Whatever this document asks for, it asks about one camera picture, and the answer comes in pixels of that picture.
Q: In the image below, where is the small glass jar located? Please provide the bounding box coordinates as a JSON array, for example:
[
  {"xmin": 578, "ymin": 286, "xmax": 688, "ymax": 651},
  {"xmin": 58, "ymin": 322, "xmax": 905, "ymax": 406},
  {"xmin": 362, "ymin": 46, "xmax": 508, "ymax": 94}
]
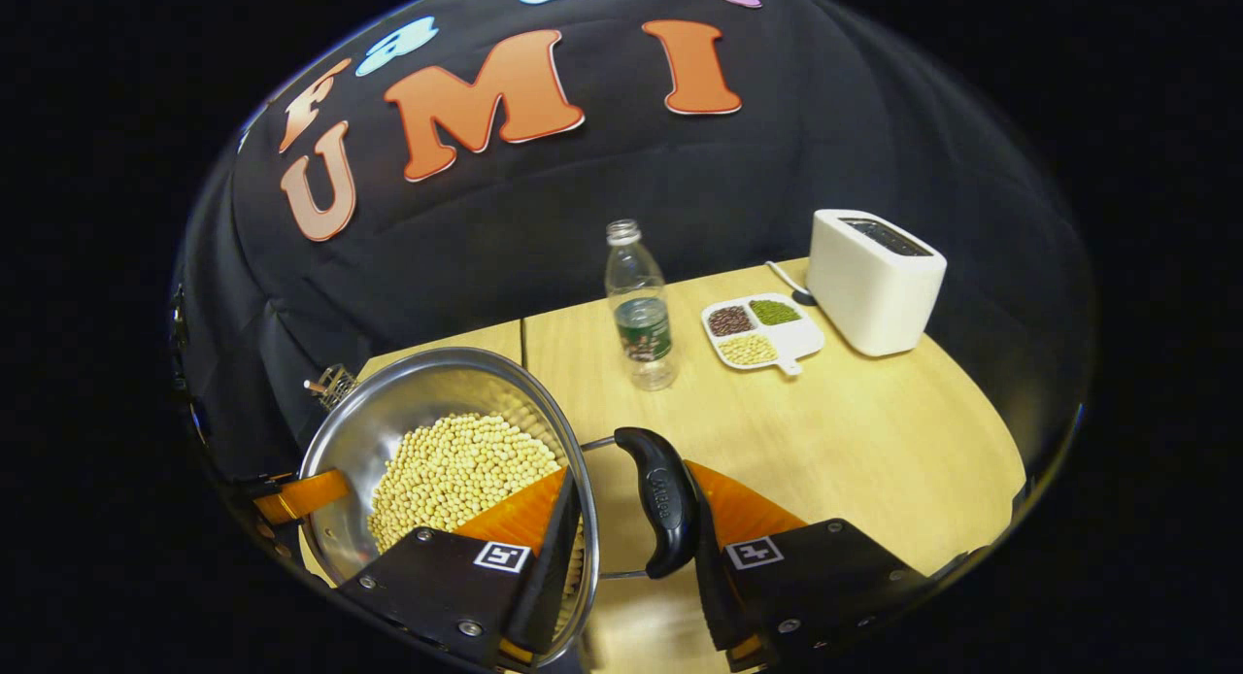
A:
[{"xmin": 303, "ymin": 363, "xmax": 362, "ymax": 411}]

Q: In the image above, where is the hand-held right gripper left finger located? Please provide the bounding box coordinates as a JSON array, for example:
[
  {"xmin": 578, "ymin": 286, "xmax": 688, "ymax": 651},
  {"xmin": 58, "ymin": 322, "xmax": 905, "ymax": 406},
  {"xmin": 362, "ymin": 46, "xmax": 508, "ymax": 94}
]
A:
[{"xmin": 336, "ymin": 466, "xmax": 584, "ymax": 671}]

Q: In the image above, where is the small pile of yellow beans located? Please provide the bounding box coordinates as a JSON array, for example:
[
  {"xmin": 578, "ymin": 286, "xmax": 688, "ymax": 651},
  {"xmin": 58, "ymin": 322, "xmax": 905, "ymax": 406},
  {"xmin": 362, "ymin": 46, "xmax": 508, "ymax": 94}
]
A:
[{"xmin": 719, "ymin": 333, "xmax": 779, "ymax": 367}]

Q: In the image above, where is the steel pot with black handles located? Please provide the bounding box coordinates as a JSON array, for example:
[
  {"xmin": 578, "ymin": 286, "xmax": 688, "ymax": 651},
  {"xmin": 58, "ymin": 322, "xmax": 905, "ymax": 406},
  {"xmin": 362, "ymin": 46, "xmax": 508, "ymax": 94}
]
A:
[{"xmin": 296, "ymin": 347, "xmax": 700, "ymax": 670}]

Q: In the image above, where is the clear plastic water bottle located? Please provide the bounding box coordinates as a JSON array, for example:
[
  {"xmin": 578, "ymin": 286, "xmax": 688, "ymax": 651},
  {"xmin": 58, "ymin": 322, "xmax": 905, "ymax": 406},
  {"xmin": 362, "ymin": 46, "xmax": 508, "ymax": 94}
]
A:
[{"xmin": 604, "ymin": 219, "xmax": 678, "ymax": 392}]

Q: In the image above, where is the white divided plate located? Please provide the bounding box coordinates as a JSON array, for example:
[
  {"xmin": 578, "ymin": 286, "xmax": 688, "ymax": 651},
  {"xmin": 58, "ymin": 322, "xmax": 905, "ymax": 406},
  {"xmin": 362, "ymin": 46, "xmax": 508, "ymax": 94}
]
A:
[{"xmin": 700, "ymin": 292, "xmax": 826, "ymax": 377}]

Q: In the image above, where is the black backdrop cloth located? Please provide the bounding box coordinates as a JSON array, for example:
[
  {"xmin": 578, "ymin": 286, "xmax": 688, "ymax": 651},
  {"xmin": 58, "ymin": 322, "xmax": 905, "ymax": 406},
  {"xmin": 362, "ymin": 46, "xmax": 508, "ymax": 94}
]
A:
[{"xmin": 170, "ymin": 0, "xmax": 1098, "ymax": 481}]

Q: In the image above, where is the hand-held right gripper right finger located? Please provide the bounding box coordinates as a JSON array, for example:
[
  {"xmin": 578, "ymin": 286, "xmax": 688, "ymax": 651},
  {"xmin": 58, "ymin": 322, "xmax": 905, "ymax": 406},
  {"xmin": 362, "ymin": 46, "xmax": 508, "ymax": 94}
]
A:
[{"xmin": 683, "ymin": 459, "xmax": 930, "ymax": 673}]

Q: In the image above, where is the metal spoon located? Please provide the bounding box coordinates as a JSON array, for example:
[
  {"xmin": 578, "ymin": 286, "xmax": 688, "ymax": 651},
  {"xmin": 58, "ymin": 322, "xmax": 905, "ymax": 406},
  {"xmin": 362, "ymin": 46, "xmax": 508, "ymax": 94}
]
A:
[{"xmin": 764, "ymin": 259, "xmax": 819, "ymax": 308}]

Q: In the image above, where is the white toaster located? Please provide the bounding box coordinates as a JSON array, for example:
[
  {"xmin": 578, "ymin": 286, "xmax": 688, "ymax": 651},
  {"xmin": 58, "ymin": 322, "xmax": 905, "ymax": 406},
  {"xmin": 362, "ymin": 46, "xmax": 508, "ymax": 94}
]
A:
[{"xmin": 806, "ymin": 209, "xmax": 948, "ymax": 357}]

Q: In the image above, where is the pile of yellow soybeans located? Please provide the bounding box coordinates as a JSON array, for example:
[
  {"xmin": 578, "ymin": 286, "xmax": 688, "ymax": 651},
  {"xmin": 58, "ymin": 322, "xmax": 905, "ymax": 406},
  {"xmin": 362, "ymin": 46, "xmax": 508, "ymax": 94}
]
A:
[{"xmin": 367, "ymin": 413, "xmax": 588, "ymax": 617}]

